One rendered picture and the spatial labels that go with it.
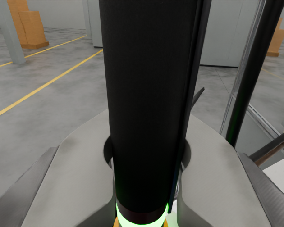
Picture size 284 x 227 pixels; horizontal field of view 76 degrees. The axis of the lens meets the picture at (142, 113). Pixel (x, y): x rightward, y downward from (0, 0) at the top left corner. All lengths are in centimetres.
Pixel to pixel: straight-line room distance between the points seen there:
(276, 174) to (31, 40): 828
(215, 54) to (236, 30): 74
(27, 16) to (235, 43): 688
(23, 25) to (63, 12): 597
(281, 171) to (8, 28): 622
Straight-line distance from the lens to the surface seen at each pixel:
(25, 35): 852
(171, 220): 20
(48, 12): 1476
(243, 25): 582
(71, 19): 1398
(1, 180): 246
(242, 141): 149
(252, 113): 137
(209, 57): 579
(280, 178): 57
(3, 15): 627
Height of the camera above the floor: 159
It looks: 32 degrees down
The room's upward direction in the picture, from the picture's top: 1 degrees clockwise
